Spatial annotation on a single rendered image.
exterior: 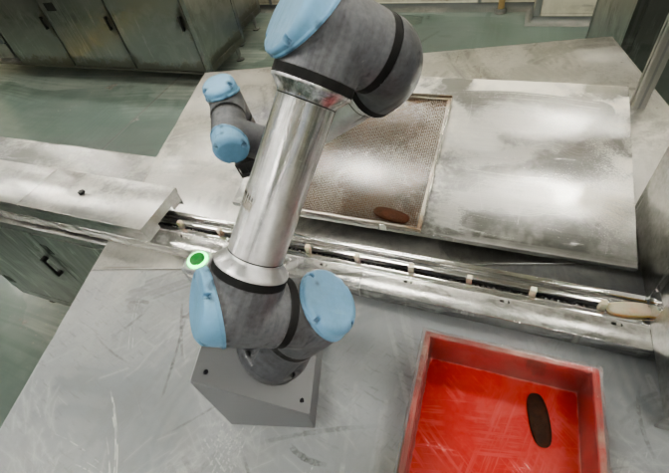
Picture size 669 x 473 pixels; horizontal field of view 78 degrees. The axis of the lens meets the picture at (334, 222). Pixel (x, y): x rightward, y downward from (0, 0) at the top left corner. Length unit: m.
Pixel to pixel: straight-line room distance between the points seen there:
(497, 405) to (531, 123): 0.78
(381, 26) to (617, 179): 0.85
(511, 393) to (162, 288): 0.90
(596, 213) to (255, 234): 0.86
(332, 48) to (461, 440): 0.73
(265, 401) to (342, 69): 0.59
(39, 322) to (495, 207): 2.30
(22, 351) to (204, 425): 1.73
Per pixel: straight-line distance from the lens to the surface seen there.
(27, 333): 2.70
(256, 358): 0.80
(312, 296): 0.66
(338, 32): 0.55
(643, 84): 1.71
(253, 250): 0.59
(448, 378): 0.97
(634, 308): 1.11
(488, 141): 1.29
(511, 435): 0.95
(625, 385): 1.06
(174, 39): 3.83
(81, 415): 1.18
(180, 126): 1.86
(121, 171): 1.75
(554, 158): 1.28
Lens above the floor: 1.72
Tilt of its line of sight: 47 degrees down
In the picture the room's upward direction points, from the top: 11 degrees counter-clockwise
